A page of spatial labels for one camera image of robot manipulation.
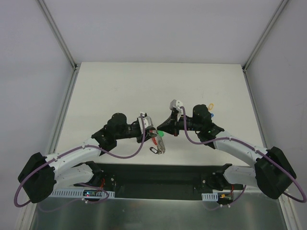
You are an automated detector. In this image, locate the yellow tagged key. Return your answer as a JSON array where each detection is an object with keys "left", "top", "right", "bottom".
[{"left": 208, "top": 103, "right": 214, "bottom": 110}]

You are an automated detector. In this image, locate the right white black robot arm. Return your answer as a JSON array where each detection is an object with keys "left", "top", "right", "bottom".
[{"left": 157, "top": 104, "right": 296, "bottom": 199}]

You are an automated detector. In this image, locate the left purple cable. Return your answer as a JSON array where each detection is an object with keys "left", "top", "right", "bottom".
[{"left": 13, "top": 114, "right": 146, "bottom": 208}]

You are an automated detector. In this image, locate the left white cable duct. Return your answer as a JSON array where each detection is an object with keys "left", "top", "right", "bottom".
[{"left": 49, "top": 188, "right": 115, "bottom": 199}]

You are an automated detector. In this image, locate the right aluminium frame post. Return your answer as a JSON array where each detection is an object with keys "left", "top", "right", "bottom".
[{"left": 241, "top": 0, "right": 290, "bottom": 71}]

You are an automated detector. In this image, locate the red handled metal keyring holder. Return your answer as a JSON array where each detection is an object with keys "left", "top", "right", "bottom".
[{"left": 150, "top": 135, "right": 165, "bottom": 155}]

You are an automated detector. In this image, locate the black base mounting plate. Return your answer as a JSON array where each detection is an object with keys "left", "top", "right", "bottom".
[{"left": 71, "top": 161, "right": 243, "bottom": 199}]

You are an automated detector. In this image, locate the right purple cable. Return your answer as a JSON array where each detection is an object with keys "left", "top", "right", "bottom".
[{"left": 180, "top": 106, "right": 305, "bottom": 202}]

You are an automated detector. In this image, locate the white cable duct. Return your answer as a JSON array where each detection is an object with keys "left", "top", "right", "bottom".
[
  {"left": 49, "top": 188, "right": 115, "bottom": 199},
  {"left": 201, "top": 192, "right": 219, "bottom": 202}
]

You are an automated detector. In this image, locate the aluminium frame post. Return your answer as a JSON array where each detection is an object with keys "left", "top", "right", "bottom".
[
  {"left": 241, "top": 0, "right": 290, "bottom": 71},
  {"left": 35, "top": 0, "right": 80, "bottom": 70}
]

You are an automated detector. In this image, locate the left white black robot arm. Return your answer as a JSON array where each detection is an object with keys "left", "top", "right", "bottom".
[{"left": 14, "top": 113, "right": 156, "bottom": 207}]

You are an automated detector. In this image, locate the purple cable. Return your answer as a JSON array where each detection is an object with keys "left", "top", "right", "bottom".
[
  {"left": 180, "top": 106, "right": 305, "bottom": 202},
  {"left": 13, "top": 114, "right": 146, "bottom": 208}
]

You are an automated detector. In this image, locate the left aluminium frame post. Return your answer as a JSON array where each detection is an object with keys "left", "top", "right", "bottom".
[{"left": 35, "top": 0, "right": 80, "bottom": 70}]

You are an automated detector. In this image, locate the green tagged key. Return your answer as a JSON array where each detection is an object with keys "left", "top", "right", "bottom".
[{"left": 157, "top": 130, "right": 164, "bottom": 137}]

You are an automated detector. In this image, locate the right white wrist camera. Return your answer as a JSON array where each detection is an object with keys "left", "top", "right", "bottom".
[{"left": 169, "top": 99, "right": 183, "bottom": 112}]

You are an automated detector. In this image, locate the right white cable duct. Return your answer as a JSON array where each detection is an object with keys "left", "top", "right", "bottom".
[{"left": 201, "top": 192, "right": 219, "bottom": 202}]

